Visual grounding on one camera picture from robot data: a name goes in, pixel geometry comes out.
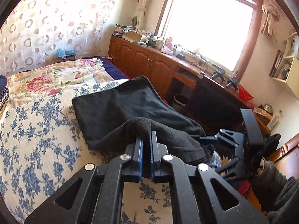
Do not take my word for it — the window with wooden frame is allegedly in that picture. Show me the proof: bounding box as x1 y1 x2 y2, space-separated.
155 0 263 79

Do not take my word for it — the blue floral white bedspread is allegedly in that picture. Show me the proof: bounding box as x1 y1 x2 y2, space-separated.
0 79 222 224

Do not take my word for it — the wooden sideboard cabinet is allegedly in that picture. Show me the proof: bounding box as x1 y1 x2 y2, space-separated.
108 36 273 136

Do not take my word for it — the circle pattern sheer curtain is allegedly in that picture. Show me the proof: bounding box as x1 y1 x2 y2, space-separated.
1 0 115 77

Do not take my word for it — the folded navy garment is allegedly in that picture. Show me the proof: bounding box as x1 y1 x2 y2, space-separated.
0 75 8 93

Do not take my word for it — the navy blue blanket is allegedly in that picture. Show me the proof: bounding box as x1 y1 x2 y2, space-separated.
99 57 130 80

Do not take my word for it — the waste bin under desk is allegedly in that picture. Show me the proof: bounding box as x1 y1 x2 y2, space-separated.
171 94 188 113

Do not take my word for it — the wall shelf with books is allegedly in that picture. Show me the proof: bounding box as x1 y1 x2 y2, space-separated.
269 32 298 99

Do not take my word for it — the teal box on headboard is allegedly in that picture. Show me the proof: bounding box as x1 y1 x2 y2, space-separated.
56 48 75 63

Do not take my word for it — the pink floral quilt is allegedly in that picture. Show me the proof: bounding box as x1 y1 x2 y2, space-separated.
7 58 112 109

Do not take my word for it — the black sweatshirt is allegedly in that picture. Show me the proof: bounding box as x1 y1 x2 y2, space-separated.
72 76 214 165

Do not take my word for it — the cardboard box on cabinet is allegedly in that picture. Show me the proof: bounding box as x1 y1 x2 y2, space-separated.
126 30 147 42

